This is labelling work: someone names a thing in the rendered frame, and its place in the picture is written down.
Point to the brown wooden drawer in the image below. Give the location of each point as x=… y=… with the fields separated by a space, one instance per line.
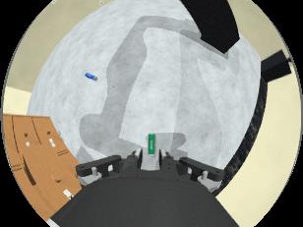
x=23 y=125
x=41 y=161
x=45 y=136
x=38 y=206
x=13 y=157
x=70 y=163

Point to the brown wooden chest of drawers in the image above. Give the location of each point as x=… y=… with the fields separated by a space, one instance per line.
x=23 y=166

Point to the green aa battery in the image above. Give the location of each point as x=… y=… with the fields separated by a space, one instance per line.
x=151 y=144

